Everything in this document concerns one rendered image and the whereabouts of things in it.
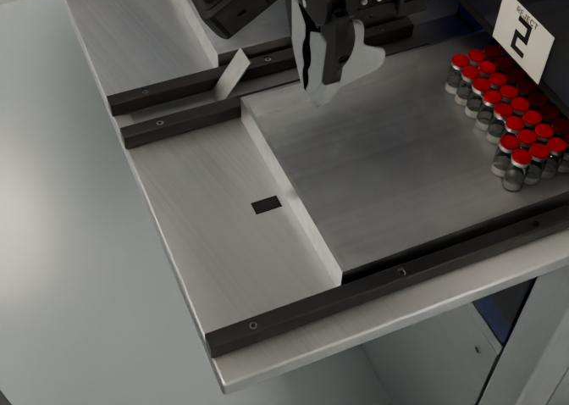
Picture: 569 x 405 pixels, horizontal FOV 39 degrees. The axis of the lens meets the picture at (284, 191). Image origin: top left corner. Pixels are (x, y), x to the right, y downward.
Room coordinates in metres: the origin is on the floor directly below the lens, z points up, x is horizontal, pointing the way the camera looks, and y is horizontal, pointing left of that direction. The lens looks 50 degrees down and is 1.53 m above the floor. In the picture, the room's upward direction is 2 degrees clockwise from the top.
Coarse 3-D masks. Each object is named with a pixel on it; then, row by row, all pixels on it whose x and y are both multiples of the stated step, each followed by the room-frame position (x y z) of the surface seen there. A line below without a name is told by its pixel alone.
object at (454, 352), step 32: (448, 320) 0.63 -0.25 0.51; (480, 320) 0.58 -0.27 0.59; (384, 352) 0.74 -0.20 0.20; (416, 352) 0.67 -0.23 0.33; (448, 352) 0.61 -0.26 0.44; (480, 352) 0.56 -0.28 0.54; (384, 384) 0.72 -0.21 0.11; (416, 384) 0.65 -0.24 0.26; (448, 384) 0.59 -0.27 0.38; (480, 384) 0.54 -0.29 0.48
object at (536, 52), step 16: (512, 0) 0.68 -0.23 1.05; (512, 16) 0.67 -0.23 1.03; (528, 16) 0.65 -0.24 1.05; (496, 32) 0.69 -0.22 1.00; (512, 32) 0.67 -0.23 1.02; (544, 32) 0.63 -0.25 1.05; (512, 48) 0.66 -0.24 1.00; (528, 48) 0.64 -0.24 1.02; (544, 48) 0.62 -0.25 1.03; (528, 64) 0.63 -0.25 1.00; (544, 64) 0.62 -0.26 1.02
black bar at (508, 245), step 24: (552, 216) 0.52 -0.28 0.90; (480, 240) 0.48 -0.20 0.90; (504, 240) 0.48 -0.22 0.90; (528, 240) 0.49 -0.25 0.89; (408, 264) 0.45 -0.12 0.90; (432, 264) 0.45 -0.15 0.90; (456, 264) 0.46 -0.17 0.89; (336, 288) 0.42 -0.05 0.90; (360, 288) 0.42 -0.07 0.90; (384, 288) 0.42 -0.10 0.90; (288, 312) 0.39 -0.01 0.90; (312, 312) 0.39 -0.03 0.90; (336, 312) 0.40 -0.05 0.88; (216, 336) 0.36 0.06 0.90; (240, 336) 0.36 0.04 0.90; (264, 336) 0.37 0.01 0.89
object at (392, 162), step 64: (384, 64) 0.74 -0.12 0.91; (448, 64) 0.77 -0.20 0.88; (256, 128) 0.62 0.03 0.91; (320, 128) 0.65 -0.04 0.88; (384, 128) 0.65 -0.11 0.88; (448, 128) 0.66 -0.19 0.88; (320, 192) 0.55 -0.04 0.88; (384, 192) 0.56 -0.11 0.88; (448, 192) 0.56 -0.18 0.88; (512, 192) 0.56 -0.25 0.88; (320, 256) 0.47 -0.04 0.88; (384, 256) 0.45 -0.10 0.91
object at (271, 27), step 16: (176, 0) 0.89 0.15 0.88; (432, 0) 0.86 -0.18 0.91; (448, 0) 0.87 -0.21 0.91; (192, 16) 0.82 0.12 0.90; (272, 16) 0.86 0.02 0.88; (368, 16) 0.82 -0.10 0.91; (384, 16) 0.83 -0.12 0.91; (416, 16) 0.85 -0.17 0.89; (432, 16) 0.86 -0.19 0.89; (208, 32) 0.78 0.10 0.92; (240, 32) 0.82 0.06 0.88; (256, 32) 0.82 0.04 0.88; (272, 32) 0.82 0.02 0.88; (288, 32) 0.82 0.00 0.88; (208, 48) 0.77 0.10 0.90; (224, 48) 0.79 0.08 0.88; (256, 48) 0.76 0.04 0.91; (272, 48) 0.77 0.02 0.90; (224, 64) 0.74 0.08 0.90
